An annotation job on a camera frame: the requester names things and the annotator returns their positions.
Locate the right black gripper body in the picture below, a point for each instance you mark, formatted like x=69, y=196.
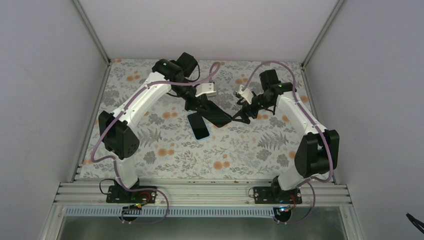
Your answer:
x=266, y=104

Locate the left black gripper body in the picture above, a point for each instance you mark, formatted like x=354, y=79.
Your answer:
x=189, y=105

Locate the phone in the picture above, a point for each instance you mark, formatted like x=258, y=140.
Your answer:
x=198, y=126
x=223, y=118

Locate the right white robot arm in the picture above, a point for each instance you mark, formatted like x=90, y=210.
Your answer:
x=317, y=154

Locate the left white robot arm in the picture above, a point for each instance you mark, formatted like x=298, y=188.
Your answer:
x=118, y=128

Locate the phone in light blue case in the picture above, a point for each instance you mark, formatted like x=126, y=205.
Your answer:
x=198, y=126

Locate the floral patterned table mat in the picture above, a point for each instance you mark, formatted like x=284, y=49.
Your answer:
x=168, y=149

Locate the black object at right edge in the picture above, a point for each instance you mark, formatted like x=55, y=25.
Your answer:
x=416, y=222

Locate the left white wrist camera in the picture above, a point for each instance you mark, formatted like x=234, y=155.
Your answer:
x=207, y=89

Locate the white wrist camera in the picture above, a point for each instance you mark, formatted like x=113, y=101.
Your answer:
x=207, y=89
x=245, y=93

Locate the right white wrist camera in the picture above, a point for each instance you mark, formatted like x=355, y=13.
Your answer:
x=245, y=93

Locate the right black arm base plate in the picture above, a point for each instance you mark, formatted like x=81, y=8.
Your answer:
x=268, y=195

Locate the aluminium front rail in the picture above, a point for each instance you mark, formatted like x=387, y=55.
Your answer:
x=203, y=194

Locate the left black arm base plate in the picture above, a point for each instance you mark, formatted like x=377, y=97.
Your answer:
x=116, y=194

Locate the light blue slotted cable duct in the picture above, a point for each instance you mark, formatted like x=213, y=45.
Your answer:
x=173, y=211

